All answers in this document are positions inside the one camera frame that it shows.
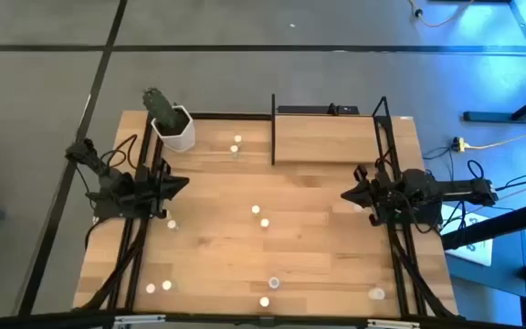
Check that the pink medicine bottle white cap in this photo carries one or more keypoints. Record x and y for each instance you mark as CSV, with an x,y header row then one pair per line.
x,y
150,288
264,301
264,222

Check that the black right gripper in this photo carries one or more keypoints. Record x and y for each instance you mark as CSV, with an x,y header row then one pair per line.
x,y
381,198

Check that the black table clamp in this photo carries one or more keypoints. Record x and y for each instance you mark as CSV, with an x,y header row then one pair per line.
x,y
333,109

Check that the black frame rail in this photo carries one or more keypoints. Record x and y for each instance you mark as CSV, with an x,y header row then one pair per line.
x,y
125,237
394,260
408,237
141,237

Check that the yellow extension plug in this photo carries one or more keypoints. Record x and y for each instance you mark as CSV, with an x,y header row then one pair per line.
x,y
460,145

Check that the clear bottle with grey lid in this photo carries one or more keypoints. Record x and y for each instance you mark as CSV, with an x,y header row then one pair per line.
x,y
274,283

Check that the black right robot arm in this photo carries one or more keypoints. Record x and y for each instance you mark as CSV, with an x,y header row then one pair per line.
x,y
432,187

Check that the silver aluminium bracket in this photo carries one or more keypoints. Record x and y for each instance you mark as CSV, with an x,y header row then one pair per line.
x,y
393,324
139,319

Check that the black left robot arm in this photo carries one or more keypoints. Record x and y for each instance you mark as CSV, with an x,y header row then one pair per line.
x,y
117,192

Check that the green medicine bottle white cap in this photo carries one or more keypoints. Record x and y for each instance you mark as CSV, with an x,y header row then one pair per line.
x,y
171,224
234,149
166,285

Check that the long black bar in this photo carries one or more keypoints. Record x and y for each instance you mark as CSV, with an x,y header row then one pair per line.
x,y
304,110

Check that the dark green cactus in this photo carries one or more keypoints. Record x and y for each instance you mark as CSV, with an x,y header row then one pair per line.
x,y
160,107

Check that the white paper sign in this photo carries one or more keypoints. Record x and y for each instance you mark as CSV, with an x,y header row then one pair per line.
x,y
475,251

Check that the wooden shelf with black frame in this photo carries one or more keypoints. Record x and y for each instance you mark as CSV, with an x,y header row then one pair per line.
x,y
322,141

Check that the wide frosted white medicine bottle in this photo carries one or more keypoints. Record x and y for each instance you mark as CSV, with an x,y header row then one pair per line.
x,y
376,293

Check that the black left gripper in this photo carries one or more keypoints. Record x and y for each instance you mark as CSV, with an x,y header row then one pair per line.
x,y
155,194

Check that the white hexagonal plant pot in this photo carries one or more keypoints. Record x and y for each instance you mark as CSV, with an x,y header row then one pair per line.
x,y
181,139

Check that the black diagonal frame brace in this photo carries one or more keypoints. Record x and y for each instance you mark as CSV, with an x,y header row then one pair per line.
x,y
441,306
103,288

